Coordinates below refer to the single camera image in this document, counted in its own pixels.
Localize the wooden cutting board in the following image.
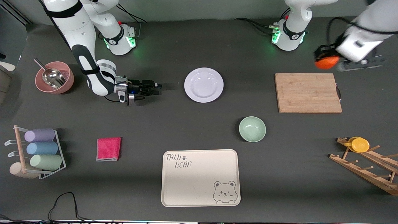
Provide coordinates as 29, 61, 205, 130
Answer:
275, 73, 342, 114

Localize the black cable at table edge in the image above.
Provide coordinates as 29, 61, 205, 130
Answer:
0, 192, 104, 224

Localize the black right arm base cable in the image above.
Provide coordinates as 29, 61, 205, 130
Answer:
116, 6, 147, 39

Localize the purple cup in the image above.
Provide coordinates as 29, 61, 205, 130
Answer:
24, 128, 56, 142

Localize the orange fruit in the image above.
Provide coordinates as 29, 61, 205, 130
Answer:
315, 55, 340, 69

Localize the beige cup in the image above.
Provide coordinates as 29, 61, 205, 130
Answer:
9, 162, 39, 179

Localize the light green bowl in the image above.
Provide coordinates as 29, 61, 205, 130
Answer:
239, 116, 266, 142

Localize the lavender round plate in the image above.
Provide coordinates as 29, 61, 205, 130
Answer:
184, 68, 224, 103

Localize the wooden peg rack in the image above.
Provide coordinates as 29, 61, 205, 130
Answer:
329, 137, 398, 196

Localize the yellow cup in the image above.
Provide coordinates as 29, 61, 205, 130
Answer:
344, 137, 370, 153

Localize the blue cup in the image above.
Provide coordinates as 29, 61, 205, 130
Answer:
26, 142, 58, 155

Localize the black right arm wrist cable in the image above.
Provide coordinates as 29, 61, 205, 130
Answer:
104, 93, 146, 105

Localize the pink bowl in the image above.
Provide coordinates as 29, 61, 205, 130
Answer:
35, 61, 75, 94

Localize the black arm base cable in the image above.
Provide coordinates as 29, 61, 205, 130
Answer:
116, 6, 147, 39
235, 8, 291, 35

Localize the green cup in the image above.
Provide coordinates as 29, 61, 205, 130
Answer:
30, 154, 62, 171

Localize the cream bear print tray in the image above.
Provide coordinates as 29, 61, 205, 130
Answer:
161, 149, 241, 207

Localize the metal scoop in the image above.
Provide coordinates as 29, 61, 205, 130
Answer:
34, 58, 67, 89

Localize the pink folded cloth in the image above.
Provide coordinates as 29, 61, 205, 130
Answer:
96, 137, 122, 161

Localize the white wire cup rack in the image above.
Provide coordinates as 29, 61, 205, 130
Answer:
5, 125, 67, 180

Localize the black left arm base cable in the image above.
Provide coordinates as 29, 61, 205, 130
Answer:
235, 8, 291, 35

